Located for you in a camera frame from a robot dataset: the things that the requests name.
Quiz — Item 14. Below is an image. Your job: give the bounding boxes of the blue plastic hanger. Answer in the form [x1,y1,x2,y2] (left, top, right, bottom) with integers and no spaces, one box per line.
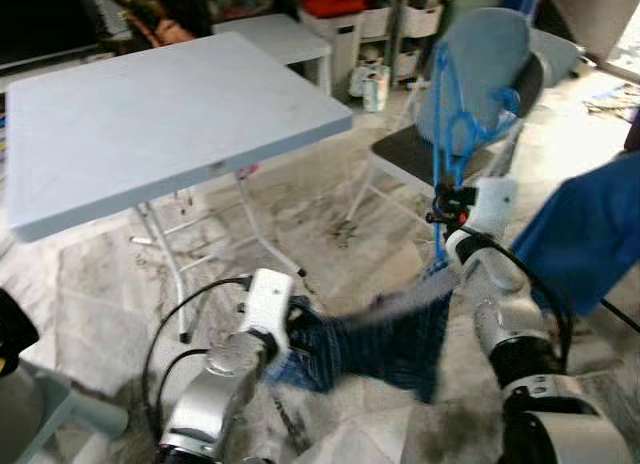
[428,39,521,275]

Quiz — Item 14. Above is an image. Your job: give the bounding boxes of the blue plaid shirt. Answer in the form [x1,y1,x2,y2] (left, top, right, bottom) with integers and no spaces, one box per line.
[265,269,456,405]

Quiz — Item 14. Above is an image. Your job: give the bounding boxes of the grey folding chair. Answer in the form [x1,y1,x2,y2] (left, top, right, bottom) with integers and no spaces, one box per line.
[347,29,583,230]

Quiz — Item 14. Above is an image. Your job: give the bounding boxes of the white drink carton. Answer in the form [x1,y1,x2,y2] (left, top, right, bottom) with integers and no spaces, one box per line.
[350,64,391,113]

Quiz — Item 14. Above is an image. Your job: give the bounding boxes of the light blue chair cushion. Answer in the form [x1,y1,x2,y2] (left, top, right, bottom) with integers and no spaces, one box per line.
[415,8,533,157]

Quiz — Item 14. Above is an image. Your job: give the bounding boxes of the white drawer shelf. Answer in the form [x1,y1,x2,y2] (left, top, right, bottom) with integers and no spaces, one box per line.
[300,0,446,85]

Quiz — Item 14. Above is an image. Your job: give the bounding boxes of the light blue kids chair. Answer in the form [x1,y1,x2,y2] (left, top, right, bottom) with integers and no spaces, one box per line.
[15,382,129,464]

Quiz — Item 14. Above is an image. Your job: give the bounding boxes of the red bag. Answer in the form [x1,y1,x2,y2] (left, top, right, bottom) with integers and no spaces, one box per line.
[300,0,366,20]

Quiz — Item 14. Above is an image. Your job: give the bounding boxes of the small white table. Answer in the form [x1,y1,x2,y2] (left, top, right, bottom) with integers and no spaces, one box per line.
[212,13,333,93]

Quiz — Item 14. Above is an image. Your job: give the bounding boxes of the white folding table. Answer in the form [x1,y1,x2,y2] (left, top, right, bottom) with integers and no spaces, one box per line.
[3,31,356,345]

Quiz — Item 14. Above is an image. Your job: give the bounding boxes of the black printed shirt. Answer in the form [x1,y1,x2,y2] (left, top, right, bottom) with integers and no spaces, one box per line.
[0,289,41,377]

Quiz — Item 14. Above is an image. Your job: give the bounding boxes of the black television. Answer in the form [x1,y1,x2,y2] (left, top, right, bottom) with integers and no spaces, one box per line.
[0,0,111,65]

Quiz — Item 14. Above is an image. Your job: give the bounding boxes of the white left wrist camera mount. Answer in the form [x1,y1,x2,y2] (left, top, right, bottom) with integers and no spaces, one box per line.
[240,269,296,337]

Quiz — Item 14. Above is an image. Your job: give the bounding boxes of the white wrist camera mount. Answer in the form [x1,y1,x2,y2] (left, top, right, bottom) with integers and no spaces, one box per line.
[240,269,296,337]
[462,177,519,240]

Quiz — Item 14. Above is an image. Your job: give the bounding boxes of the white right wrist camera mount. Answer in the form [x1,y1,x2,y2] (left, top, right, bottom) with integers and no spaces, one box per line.
[462,177,519,240]

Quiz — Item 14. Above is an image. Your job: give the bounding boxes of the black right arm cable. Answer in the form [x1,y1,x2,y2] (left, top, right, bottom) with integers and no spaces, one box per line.
[428,184,576,370]

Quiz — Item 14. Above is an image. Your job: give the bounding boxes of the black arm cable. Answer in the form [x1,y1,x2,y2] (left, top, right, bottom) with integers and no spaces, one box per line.
[140,274,251,440]
[428,184,576,370]

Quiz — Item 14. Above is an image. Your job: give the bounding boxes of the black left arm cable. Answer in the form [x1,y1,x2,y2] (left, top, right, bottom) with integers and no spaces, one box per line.
[140,274,251,440]

